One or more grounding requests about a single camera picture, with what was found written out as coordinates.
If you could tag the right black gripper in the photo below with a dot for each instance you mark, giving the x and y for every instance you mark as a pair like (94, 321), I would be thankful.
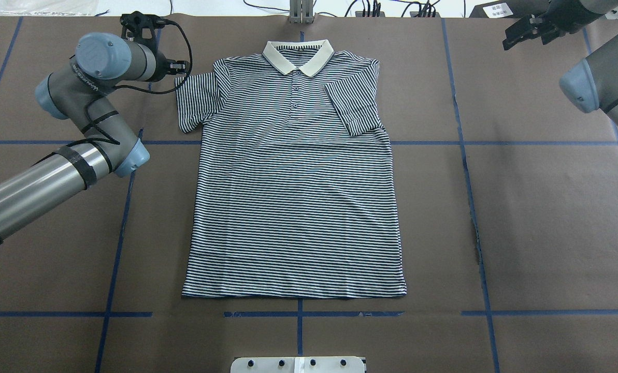
(556, 22)

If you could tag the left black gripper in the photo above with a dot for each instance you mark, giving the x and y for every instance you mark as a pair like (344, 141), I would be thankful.
(162, 69)

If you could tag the striped polo shirt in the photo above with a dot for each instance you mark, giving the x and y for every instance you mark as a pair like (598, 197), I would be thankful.
(295, 191)

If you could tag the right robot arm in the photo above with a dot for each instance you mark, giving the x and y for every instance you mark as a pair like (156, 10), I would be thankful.
(593, 83)

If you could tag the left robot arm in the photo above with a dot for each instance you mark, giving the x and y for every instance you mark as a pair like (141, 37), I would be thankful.
(102, 63)

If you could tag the aluminium frame post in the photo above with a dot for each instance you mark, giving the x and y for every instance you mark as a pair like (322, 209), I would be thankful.
(301, 12)

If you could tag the white camera pole base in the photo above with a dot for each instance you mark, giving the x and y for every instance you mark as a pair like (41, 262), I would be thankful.
(299, 364)

